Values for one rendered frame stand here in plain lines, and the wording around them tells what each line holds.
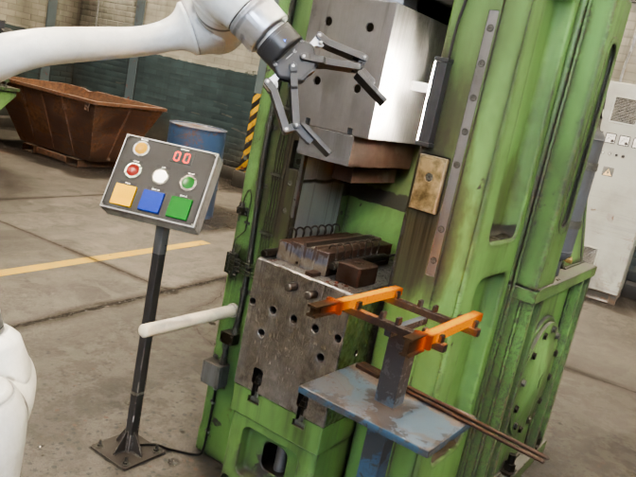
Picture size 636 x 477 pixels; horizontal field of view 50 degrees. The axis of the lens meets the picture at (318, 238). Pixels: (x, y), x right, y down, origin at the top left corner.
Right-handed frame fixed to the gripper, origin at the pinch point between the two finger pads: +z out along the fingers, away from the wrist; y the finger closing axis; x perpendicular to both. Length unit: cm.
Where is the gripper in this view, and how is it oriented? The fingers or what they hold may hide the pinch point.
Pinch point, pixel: (352, 123)
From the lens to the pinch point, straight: 121.1
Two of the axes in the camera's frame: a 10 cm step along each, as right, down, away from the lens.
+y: -7.1, 6.8, -1.8
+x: 1.7, -0.8, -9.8
